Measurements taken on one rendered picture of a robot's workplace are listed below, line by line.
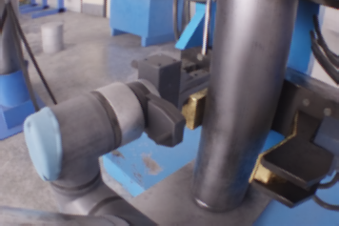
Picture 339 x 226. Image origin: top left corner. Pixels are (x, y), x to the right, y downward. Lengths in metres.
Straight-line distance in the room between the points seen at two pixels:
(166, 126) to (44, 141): 0.16
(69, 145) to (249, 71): 0.43
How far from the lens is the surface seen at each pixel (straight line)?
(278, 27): 0.58
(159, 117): 0.35
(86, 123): 0.31
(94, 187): 0.37
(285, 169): 0.57
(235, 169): 0.75
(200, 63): 1.00
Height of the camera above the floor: 0.88
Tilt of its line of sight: 29 degrees down
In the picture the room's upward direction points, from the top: 4 degrees clockwise
